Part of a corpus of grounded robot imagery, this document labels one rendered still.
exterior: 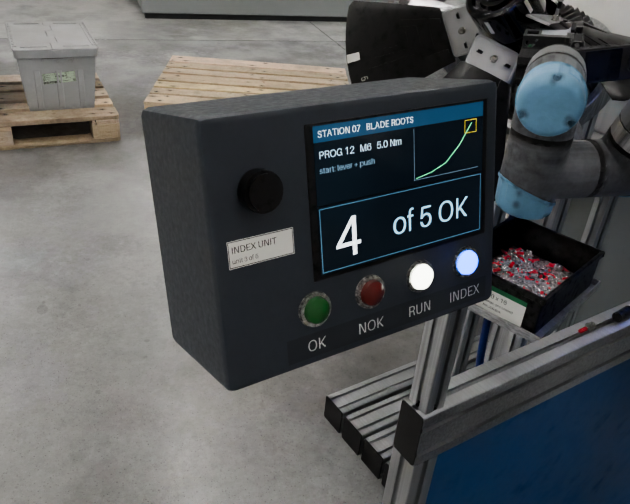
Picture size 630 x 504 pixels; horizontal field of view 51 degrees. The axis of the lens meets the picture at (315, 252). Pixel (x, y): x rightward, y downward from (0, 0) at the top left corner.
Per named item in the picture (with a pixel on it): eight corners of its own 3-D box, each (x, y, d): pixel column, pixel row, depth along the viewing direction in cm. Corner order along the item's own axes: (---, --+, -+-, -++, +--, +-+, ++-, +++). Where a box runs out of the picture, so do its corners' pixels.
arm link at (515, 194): (586, 221, 85) (613, 141, 79) (508, 225, 82) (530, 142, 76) (553, 194, 91) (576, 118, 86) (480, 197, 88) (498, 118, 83)
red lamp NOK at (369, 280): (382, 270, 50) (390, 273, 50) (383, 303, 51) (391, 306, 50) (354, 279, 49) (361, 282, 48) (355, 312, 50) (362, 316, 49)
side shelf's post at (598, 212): (538, 388, 211) (621, 144, 168) (547, 396, 208) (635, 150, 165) (529, 392, 209) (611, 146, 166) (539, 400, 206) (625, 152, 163)
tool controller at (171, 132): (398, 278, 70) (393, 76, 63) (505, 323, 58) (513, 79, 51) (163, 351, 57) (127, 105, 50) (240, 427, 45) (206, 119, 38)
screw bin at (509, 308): (505, 247, 121) (514, 213, 117) (593, 286, 112) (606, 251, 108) (439, 290, 107) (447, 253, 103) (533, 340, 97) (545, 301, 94)
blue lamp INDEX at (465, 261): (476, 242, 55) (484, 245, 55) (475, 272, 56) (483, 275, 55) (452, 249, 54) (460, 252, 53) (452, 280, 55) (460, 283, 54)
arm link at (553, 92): (504, 138, 77) (522, 65, 73) (513, 111, 86) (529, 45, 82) (574, 151, 75) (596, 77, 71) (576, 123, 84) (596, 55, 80)
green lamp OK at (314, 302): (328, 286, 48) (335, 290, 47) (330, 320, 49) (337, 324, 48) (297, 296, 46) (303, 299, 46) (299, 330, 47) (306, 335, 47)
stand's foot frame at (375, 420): (475, 353, 223) (480, 334, 219) (584, 441, 192) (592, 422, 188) (323, 416, 192) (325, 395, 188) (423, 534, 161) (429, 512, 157)
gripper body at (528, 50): (526, 25, 96) (519, 41, 86) (589, 28, 93) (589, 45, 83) (519, 78, 99) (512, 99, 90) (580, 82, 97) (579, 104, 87)
